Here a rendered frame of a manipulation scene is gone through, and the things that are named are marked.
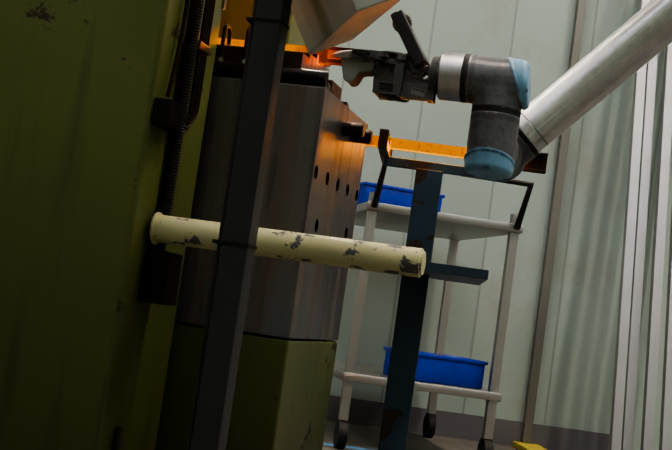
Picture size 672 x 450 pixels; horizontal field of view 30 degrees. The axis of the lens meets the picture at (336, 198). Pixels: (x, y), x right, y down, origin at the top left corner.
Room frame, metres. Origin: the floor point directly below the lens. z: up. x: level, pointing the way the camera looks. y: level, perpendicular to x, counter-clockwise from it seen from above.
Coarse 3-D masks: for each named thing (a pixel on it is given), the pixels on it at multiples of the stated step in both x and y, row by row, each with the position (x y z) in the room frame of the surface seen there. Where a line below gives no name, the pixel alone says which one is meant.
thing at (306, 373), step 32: (192, 352) 2.22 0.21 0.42; (256, 352) 2.19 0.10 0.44; (288, 352) 2.19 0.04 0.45; (320, 352) 2.42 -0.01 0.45; (192, 384) 2.22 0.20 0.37; (256, 384) 2.19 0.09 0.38; (288, 384) 2.22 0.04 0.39; (320, 384) 2.45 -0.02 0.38; (160, 416) 2.23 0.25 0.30; (256, 416) 2.19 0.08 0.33; (288, 416) 2.25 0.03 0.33; (320, 416) 2.49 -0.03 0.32; (160, 448) 2.23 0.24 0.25; (256, 448) 2.19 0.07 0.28; (288, 448) 2.28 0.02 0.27; (320, 448) 2.53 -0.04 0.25
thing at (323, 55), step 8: (232, 40) 2.38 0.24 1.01; (240, 40) 2.37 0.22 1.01; (288, 48) 2.35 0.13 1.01; (296, 48) 2.35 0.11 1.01; (304, 48) 2.34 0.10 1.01; (336, 48) 2.33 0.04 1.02; (344, 48) 2.33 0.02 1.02; (352, 48) 2.32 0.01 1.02; (320, 56) 2.33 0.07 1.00; (328, 64) 2.35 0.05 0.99; (336, 64) 2.35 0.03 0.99
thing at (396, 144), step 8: (376, 136) 2.78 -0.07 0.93; (368, 144) 2.78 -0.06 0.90; (376, 144) 2.78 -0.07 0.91; (392, 144) 2.78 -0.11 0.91; (400, 144) 2.77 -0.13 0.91; (408, 144) 2.77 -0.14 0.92; (416, 144) 2.77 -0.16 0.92; (424, 144) 2.77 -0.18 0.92; (432, 144) 2.77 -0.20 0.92; (440, 144) 2.77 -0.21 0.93; (416, 152) 2.80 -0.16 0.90; (424, 152) 2.78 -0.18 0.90; (432, 152) 2.77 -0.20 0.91; (440, 152) 2.77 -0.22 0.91; (448, 152) 2.77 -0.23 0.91; (456, 152) 2.76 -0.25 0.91; (464, 152) 2.76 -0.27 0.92; (536, 160) 2.76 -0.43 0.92; (544, 160) 2.76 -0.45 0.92; (528, 168) 2.76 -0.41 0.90; (536, 168) 2.76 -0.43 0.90; (544, 168) 2.76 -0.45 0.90
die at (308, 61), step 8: (216, 48) 2.27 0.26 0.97; (224, 48) 2.27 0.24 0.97; (232, 48) 2.26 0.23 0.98; (240, 48) 2.26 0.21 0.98; (216, 56) 2.27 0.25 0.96; (224, 56) 2.26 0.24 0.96; (232, 56) 2.26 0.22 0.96; (240, 56) 2.26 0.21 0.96; (288, 56) 2.24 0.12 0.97; (296, 56) 2.23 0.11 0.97; (304, 56) 2.24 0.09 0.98; (312, 56) 2.29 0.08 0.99; (288, 64) 2.24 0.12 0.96; (296, 64) 2.23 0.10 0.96; (304, 64) 2.25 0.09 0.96; (312, 64) 2.30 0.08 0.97; (328, 72) 2.42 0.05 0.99
